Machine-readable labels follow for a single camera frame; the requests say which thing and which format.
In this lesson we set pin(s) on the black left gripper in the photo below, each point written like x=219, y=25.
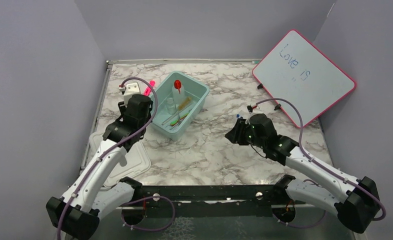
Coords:
x=123, y=108

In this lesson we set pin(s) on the brown test tube brush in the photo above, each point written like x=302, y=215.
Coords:
x=185, y=103

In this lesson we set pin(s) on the red yellow green spatula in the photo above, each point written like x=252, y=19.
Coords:
x=179, y=120

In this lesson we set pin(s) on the pink framed whiteboard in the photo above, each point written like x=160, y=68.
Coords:
x=295, y=70

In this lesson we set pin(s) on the teal plastic bin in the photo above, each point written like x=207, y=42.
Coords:
x=195, y=89

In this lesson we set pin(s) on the small clear glass flask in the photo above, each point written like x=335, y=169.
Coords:
x=171, y=106

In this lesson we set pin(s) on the pink highlighter marker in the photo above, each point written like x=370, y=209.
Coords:
x=148, y=90

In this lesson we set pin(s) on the white plastic bin lid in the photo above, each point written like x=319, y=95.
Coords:
x=117, y=164

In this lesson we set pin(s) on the red capped wash bottle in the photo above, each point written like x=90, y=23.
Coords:
x=178, y=92

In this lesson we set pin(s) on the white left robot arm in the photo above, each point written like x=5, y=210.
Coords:
x=78, y=211

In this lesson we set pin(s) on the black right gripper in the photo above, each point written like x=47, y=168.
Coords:
x=235, y=135

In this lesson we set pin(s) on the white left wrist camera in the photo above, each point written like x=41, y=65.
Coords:
x=129, y=89

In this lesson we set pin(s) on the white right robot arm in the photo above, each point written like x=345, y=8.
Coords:
x=355, y=202

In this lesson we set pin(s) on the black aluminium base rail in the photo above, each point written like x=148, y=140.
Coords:
x=199, y=201

